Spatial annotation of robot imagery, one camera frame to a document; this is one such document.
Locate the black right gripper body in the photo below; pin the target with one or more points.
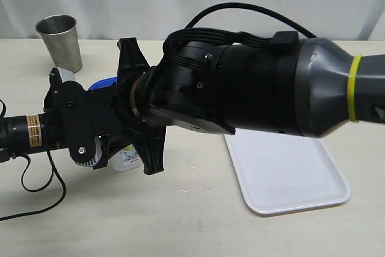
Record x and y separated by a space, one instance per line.
129 122

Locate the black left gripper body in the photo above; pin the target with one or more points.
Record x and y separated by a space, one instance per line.
53 131

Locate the clear plastic container with label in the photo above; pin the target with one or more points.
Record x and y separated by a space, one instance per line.
126 159

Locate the blue plastic lid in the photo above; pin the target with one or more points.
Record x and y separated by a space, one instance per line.
107 82

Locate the stainless steel cup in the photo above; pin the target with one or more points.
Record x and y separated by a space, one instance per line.
60 37

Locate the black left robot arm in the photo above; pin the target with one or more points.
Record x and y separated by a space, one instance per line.
25 135

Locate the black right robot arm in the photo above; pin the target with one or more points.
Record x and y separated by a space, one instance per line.
210 81

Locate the white backdrop curtain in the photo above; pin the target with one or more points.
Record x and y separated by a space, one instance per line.
150 1

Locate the white rectangular tray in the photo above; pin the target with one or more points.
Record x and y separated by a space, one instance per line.
283 174

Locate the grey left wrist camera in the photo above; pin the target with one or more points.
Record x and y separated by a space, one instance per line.
66 75

